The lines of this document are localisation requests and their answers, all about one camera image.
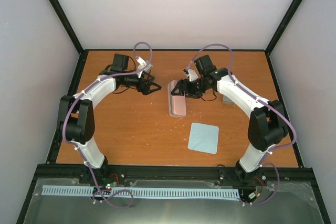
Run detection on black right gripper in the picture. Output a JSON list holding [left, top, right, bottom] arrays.
[[172, 76, 211, 99]]

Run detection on pink glasses case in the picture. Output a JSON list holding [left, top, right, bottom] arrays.
[[167, 80, 187, 118]]

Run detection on grey green glasses case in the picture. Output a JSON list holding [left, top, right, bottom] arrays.
[[222, 95, 235, 105]]

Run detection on light blue cleaning cloth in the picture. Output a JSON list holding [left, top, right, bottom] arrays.
[[188, 122, 219, 154]]

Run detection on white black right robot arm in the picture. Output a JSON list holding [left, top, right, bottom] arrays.
[[169, 55, 288, 184]]

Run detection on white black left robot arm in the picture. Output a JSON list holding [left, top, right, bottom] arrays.
[[57, 54, 162, 184]]

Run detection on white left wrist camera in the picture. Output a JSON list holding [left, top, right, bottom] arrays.
[[135, 56, 153, 78]]

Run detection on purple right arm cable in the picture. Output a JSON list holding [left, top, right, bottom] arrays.
[[187, 43, 299, 207]]

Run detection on black cage frame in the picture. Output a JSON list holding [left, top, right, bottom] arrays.
[[17, 0, 330, 223]]

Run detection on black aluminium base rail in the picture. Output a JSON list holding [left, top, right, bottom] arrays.
[[34, 163, 316, 187]]

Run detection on light blue slotted cable duct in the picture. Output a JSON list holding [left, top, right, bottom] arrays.
[[41, 185, 239, 200]]

